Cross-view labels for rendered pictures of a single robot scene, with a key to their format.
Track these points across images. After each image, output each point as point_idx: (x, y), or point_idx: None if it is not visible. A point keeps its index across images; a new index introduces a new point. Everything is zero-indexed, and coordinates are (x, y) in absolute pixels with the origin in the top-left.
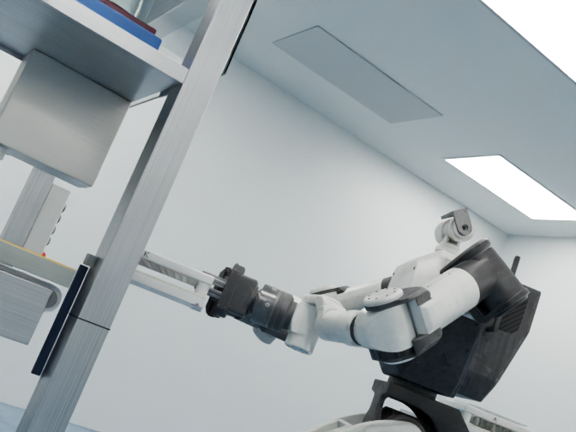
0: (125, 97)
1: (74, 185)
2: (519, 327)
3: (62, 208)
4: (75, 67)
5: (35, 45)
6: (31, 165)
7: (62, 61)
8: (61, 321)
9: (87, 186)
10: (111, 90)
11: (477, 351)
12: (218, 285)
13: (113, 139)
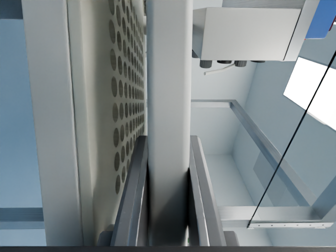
0: (298, 3)
1: (199, 56)
2: None
3: (187, 235)
4: (271, 0)
5: (257, 1)
6: (194, 47)
7: (265, 4)
8: None
9: (204, 16)
10: (288, 6)
11: None
12: (198, 201)
13: (259, 7)
